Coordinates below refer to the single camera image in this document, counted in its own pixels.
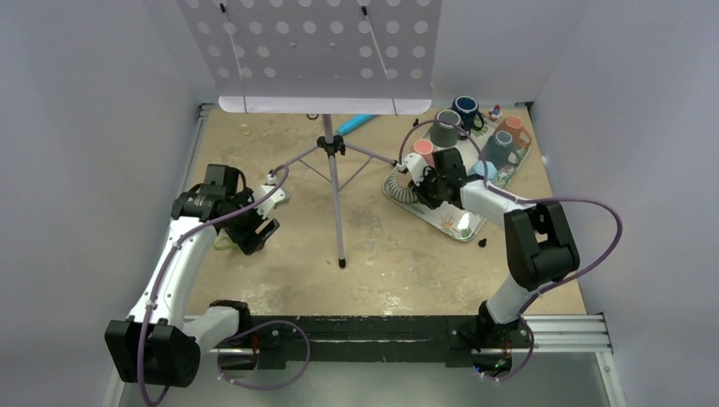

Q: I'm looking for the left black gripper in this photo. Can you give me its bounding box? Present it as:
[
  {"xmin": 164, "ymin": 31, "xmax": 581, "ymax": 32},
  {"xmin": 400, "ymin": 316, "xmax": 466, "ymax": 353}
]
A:
[{"xmin": 222, "ymin": 187, "xmax": 279, "ymax": 254}]

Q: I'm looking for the light green mug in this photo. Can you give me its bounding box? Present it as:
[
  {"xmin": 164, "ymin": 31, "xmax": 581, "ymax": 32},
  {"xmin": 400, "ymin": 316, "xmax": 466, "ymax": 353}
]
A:
[{"xmin": 212, "ymin": 232, "xmax": 237, "ymax": 251}]

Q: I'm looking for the salmon pink mug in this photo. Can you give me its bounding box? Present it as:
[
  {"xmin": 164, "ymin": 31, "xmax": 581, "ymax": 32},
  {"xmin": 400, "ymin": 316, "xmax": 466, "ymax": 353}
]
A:
[{"xmin": 413, "ymin": 139, "xmax": 435, "ymax": 167}]

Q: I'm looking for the grey ribbed mug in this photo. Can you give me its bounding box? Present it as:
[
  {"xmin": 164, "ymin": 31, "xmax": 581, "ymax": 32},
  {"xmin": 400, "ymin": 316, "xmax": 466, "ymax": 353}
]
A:
[{"xmin": 385, "ymin": 171, "xmax": 418, "ymax": 204}]

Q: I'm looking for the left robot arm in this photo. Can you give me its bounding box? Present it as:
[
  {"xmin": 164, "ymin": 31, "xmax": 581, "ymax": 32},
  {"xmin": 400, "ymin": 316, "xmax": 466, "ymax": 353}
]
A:
[{"xmin": 104, "ymin": 164, "xmax": 288, "ymax": 387}]

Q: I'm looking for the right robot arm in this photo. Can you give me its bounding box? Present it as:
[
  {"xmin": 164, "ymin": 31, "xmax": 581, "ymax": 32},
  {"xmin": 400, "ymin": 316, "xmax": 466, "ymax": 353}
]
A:
[{"xmin": 402, "ymin": 148, "xmax": 580, "ymax": 348}]

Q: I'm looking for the light blue faceted mug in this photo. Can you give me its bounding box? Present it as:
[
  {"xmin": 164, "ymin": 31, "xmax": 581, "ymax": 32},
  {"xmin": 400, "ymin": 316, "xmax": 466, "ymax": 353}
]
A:
[{"xmin": 468, "ymin": 161, "xmax": 498, "ymax": 183}]

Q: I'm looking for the dark teal mug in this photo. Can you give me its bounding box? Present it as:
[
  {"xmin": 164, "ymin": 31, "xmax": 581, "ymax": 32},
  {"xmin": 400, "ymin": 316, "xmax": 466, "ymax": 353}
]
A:
[{"xmin": 482, "ymin": 131, "xmax": 521, "ymax": 170}]

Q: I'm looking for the dark blue mug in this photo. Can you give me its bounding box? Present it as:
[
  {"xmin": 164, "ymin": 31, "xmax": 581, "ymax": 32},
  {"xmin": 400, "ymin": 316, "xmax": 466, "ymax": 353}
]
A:
[{"xmin": 451, "ymin": 95, "xmax": 486, "ymax": 140}]

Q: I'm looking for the orange mug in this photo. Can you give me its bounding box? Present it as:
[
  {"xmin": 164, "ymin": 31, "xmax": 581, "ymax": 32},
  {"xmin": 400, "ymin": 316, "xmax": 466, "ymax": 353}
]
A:
[{"xmin": 496, "ymin": 115, "xmax": 532, "ymax": 148}]

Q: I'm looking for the floral serving tray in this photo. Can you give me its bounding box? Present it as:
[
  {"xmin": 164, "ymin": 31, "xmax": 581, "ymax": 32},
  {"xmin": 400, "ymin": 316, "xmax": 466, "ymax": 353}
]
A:
[{"xmin": 382, "ymin": 120, "xmax": 532, "ymax": 242}]

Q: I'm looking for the small gnome figurine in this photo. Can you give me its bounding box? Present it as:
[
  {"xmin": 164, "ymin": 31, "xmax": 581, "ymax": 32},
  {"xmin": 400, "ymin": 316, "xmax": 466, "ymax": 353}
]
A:
[{"xmin": 489, "ymin": 104, "xmax": 502, "ymax": 122}]

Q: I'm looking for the light blue cylinder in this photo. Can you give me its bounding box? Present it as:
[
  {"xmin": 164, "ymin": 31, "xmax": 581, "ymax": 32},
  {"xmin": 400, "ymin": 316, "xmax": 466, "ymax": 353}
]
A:
[{"xmin": 337, "ymin": 114, "xmax": 375, "ymax": 136}]

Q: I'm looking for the perforated music stand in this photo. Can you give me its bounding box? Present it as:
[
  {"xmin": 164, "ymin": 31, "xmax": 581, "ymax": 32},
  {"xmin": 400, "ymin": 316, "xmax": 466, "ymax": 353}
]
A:
[{"xmin": 176, "ymin": 0, "xmax": 443, "ymax": 269}]

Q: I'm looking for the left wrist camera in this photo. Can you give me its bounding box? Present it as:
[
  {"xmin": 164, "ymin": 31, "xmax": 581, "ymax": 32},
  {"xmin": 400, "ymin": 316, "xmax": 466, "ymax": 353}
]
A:
[{"xmin": 253, "ymin": 174, "xmax": 291, "ymax": 220}]

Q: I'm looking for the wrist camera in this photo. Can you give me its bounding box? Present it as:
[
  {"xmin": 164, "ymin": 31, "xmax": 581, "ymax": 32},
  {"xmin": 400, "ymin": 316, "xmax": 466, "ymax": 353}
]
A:
[
  {"xmin": 398, "ymin": 153, "xmax": 431, "ymax": 186},
  {"xmin": 253, "ymin": 174, "xmax": 291, "ymax": 220}
]

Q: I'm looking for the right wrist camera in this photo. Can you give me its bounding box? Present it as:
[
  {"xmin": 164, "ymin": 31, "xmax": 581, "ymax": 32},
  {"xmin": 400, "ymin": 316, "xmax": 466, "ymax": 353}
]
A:
[{"xmin": 398, "ymin": 153, "xmax": 431, "ymax": 186}]

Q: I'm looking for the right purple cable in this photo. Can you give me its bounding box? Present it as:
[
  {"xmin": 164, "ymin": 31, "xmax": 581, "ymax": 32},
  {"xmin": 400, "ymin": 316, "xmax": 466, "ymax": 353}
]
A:
[{"xmin": 397, "ymin": 119, "xmax": 625, "ymax": 315}]

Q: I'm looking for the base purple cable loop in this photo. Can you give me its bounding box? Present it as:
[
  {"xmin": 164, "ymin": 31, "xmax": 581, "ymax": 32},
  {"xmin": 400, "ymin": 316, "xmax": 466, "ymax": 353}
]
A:
[{"xmin": 216, "ymin": 320, "xmax": 313, "ymax": 393}]

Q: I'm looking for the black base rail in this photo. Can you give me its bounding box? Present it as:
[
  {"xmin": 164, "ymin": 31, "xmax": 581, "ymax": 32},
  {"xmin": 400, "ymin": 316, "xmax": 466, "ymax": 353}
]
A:
[{"xmin": 218, "ymin": 315, "xmax": 532, "ymax": 372}]

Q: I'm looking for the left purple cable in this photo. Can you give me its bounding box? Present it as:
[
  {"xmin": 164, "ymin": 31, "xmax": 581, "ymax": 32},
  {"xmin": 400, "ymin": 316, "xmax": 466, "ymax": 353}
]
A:
[{"xmin": 137, "ymin": 165, "xmax": 291, "ymax": 407}]

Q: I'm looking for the aluminium frame rail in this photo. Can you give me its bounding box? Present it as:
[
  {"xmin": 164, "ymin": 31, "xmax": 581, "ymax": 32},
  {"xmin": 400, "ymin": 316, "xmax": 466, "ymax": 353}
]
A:
[{"xmin": 526, "ymin": 314, "xmax": 627, "ymax": 406}]

